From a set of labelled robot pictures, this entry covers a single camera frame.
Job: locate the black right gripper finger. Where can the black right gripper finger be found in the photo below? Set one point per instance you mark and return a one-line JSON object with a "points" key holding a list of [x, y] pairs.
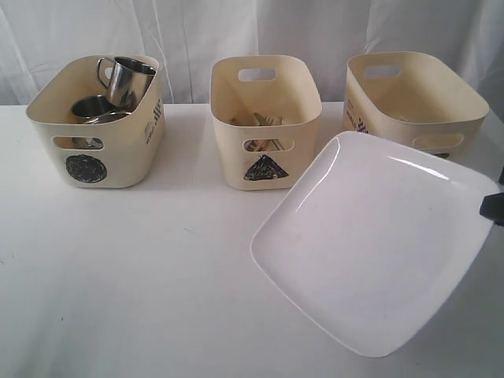
{"points": [[492, 208]]}

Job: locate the white square plate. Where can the white square plate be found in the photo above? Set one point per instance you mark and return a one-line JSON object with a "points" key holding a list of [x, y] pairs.
{"points": [[373, 239]]}

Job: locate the steel spoon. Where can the steel spoon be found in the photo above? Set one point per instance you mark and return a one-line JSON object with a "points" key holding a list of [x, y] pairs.
{"points": [[249, 145]]}

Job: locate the steel mug front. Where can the steel mug front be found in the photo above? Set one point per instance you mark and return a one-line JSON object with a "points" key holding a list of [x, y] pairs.
{"points": [[128, 83]]}

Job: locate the steel mug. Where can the steel mug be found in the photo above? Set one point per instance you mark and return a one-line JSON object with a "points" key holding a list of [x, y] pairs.
{"points": [[128, 83], [91, 107]]}

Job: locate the stainless steel bowl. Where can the stainless steel bowl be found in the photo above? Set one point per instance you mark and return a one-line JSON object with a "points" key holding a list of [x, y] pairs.
{"points": [[106, 118]]}

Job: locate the steel table knife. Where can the steel table knife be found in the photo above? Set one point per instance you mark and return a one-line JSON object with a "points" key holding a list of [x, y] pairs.
{"points": [[262, 145]]}

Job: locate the steel fork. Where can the steel fork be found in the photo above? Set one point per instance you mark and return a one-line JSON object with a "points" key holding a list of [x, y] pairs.
{"points": [[275, 119]]}

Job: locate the wooden chopstick pale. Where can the wooden chopstick pale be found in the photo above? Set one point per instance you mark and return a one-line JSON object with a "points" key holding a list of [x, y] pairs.
{"points": [[270, 147]]}

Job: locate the cream bin with square mark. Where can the cream bin with square mark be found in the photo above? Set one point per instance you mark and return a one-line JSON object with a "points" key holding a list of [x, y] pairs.
{"points": [[413, 99]]}

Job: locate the cream bin with triangle mark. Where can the cream bin with triangle mark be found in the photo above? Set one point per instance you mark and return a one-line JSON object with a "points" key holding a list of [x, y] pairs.
{"points": [[272, 85]]}

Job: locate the cream bin with circle mark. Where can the cream bin with circle mark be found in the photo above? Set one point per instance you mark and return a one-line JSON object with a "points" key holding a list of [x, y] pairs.
{"points": [[115, 154]]}

